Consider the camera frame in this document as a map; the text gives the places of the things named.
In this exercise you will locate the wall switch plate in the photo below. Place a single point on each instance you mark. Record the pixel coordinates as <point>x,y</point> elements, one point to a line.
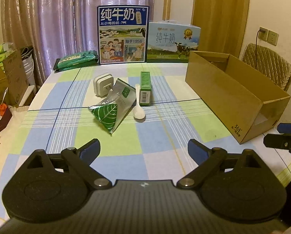
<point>272,38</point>

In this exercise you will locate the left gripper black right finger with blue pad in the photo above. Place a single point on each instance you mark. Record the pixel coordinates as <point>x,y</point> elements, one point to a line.
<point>212,161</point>

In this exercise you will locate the checked tablecloth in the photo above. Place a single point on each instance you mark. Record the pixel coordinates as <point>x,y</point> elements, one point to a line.
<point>154,149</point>

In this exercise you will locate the white plastic spoon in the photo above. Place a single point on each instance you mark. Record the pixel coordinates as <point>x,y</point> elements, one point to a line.
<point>138,111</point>

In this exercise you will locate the blue milk carton box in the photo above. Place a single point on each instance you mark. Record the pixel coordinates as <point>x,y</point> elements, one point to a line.
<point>122,33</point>

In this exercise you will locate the wall socket with plug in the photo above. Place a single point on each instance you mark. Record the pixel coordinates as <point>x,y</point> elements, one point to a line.
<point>262,34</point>

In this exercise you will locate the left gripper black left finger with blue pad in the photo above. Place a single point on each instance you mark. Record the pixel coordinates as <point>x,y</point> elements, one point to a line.
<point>69,169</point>

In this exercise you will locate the light blue cow milk box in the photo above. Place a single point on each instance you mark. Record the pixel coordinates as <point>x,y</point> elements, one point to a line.
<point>171,42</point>

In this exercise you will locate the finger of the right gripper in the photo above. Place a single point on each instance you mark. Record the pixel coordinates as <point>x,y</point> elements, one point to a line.
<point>280,141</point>

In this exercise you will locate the small green carton box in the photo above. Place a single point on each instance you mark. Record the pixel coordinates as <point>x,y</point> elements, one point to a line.
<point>145,88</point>

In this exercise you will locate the wooden door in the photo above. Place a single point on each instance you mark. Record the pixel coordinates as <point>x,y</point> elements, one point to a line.
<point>222,23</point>

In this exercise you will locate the large cardboard box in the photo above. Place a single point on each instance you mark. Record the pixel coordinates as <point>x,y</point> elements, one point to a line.
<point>246,101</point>

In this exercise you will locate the green wet wipes pack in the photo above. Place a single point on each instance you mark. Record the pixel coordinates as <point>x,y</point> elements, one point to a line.
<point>76,60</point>

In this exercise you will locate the quilted chair cushion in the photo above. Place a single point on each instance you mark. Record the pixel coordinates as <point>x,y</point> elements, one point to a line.
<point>269,63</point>

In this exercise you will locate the white power adapter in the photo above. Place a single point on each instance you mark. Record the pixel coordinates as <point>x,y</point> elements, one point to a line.
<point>103,84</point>

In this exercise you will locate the green silver foil pouch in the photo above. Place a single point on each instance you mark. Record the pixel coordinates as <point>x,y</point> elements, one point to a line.
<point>111,110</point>

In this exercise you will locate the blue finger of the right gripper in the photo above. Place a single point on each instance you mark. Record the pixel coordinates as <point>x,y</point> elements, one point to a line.
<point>284,128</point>

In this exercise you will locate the purple curtain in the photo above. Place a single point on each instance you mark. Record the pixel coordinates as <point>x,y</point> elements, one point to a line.
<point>54,28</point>

